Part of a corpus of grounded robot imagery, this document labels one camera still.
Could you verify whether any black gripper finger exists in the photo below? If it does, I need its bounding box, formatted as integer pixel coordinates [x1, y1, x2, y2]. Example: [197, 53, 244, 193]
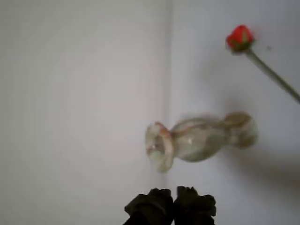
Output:
[122, 187, 174, 225]
[173, 186, 217, 225]

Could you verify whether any red artificial rose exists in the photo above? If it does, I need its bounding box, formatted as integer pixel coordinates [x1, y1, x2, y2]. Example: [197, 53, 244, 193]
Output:
[225, 24, 300, 105]

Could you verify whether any beige marble vase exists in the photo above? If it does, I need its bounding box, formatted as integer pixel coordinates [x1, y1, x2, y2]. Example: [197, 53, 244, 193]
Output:
[144, 111, 259, 173]

